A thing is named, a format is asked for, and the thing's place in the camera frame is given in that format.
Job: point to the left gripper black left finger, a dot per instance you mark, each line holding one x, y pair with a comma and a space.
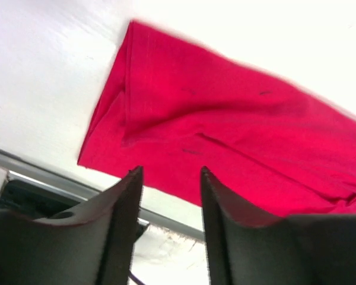
83, 265

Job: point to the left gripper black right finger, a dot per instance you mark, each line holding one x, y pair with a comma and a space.
248, 245

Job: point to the pink t shirt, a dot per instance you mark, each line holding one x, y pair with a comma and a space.
174, 107

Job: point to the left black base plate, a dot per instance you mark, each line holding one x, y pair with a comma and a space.
30, 218

